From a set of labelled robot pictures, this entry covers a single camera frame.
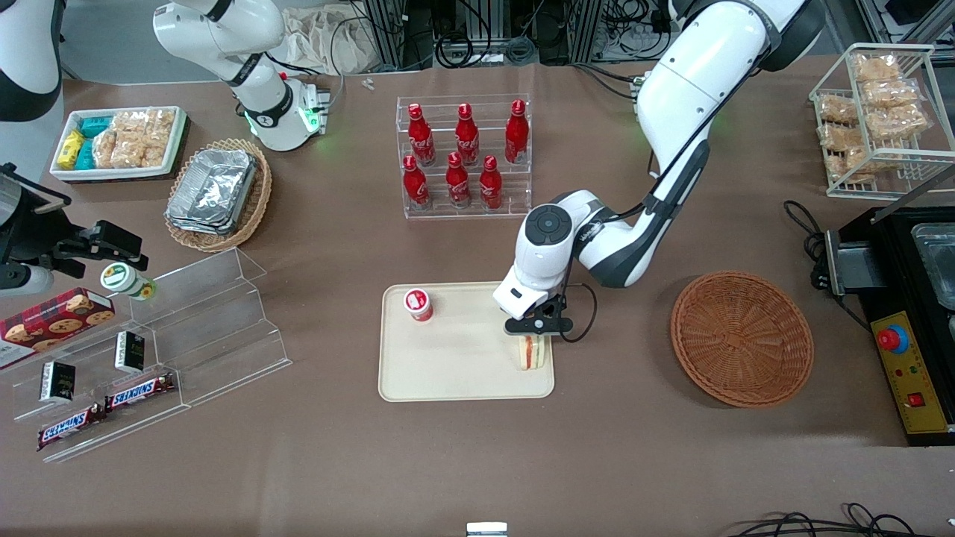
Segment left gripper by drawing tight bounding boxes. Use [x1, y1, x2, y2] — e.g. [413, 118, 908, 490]
[492, 267, 574, 350]

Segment triangular sandwich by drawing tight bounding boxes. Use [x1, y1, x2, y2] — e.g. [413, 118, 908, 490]
[517, 334, 553, 372]

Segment beige plastic tray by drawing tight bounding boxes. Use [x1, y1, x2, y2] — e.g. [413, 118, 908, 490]
[378, 280, 555, 403]

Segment white rectangular snack tray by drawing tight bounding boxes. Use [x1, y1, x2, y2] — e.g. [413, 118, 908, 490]
[50, 106, 187, 182]

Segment light oval wicker basket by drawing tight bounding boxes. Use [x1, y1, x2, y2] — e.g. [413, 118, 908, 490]
[164, 138, 273, 253]

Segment brown round wicker basket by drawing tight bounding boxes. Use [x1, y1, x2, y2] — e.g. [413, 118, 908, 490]
[670, 271, 815, 408]

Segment white cup green lid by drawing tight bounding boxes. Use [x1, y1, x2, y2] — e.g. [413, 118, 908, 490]
[101, 263, 157, 301]

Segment small black box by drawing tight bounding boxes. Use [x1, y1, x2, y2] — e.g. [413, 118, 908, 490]
[114, 331, 145, 374]
[40, 361, 77, 405]

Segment red tartan cookie box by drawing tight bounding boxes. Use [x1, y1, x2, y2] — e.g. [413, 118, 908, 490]
[0, 288, 116, 371]

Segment aluminium foil container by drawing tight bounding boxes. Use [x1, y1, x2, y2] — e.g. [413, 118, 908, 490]
[166, 148, 258, 236]

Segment clear acrylic step stand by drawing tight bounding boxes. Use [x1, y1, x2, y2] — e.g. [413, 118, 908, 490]
[11, 317, 192, 465]
[127, 248, 292, 408]

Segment clear bag rice crackers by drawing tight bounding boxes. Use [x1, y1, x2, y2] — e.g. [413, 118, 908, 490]
[142, 125, 175, 167]
[112, 109, 176, 136]
[93, 131, 146, 169]

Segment yellow snack packet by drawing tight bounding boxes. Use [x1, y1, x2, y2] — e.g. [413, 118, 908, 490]
[58, 131, 85, 169]

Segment Snickers chocolate bar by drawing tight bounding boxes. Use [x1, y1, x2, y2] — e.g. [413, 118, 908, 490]
[104, 373, 177, 412]
[37, 403, 107, 451]

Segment clear acrylic bottle rack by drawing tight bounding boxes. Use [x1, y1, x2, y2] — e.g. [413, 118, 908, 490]
[395, 94, 533, 220]

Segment red cola bottle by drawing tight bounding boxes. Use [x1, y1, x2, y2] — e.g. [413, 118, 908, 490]
[504, 99, 530, 165]
[402, 155, 430, 210]
[407, 103, 436, 167]
[454, 104, 480, 166]
[445, 152, 472, 209]
[478, 155, 504, 210]

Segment beige cloth bag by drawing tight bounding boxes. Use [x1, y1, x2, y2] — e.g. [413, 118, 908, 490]
[282, 4, 378, 75]

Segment clear bag fried snacks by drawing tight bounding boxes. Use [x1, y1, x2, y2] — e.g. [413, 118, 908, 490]
[853, 54, 901, 84]
[817, 95, 860, 125]
[865, 104, 931, 142]
[824, 148, 896, 184]
[819, 123, 868, 152]
[860, 78, 920, 110]

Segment black control box machine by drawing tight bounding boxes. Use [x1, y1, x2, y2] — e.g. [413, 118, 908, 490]
[824, 172, 955, 447]

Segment yellow control panel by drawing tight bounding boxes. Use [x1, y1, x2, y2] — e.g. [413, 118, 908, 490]
[871, 311, 950, 435]

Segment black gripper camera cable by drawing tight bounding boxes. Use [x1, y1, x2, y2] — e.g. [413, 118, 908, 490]
[558, 280, 599, 345]

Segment black base cables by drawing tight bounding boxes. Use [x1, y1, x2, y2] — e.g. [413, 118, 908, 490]
[571, 62, 646, 102]

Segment black cable on table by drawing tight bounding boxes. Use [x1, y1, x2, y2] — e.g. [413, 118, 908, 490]
[783, 200, 830, 292]

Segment black cable bundle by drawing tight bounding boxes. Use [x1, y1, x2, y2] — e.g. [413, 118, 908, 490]
[727, 503, 955, 537]

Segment white wire rack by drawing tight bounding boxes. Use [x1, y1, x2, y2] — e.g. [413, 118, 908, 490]
[810, 43, 955, 199]

